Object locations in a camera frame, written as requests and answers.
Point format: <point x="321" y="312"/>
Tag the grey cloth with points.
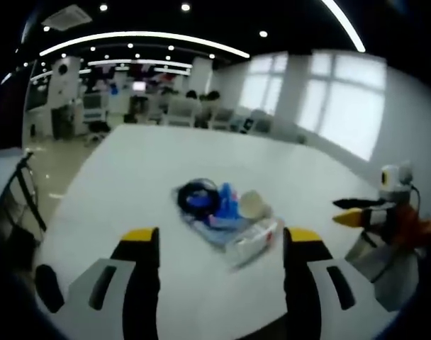
<point x="389" y="272"/>

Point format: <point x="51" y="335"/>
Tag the beige cup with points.
<point x="252" y="205"/>

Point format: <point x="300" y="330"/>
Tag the blue plastic bag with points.
<point x="229" y="209"/>

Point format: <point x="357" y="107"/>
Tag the light blue packet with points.
<point x="215" y="235"/>

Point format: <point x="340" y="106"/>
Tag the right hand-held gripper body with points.
<point x="391" y="177"/>

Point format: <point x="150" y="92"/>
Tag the white table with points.
<point x="137" y="184"/>

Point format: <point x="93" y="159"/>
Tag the bright monitor screen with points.
<point x="139" y="86"/>

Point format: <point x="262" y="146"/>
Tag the large window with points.
<point x="343" y="102"/>

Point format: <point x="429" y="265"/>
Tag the white pillar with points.
<point x="64" y="95"/>

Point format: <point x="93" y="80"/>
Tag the curved ceiling light strip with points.
<point x="144" y="35"/>

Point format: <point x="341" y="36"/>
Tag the small window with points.
<point x="263" y="83"/>

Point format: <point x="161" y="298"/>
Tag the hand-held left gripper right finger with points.
<point x="357" y="318"/>

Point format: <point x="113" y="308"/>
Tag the white office chair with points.
<point x="222" y="118"/>
<point x="180" y="113"/>

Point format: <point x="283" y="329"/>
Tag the clear plastic bag of items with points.
<point x="252" y="242"/>

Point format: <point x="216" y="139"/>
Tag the black rounded object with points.
<point x="49" y="288"/>

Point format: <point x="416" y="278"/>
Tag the ceiling air vent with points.
<point x="66" y="17"/>

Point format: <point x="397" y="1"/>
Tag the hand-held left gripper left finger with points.
<point x="95" y="318"/>

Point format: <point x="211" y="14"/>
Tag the person's right hand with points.
<point x="407" y="223"/>

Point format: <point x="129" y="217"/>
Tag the straight ceiling light strip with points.
<point x="346" y="21"/>

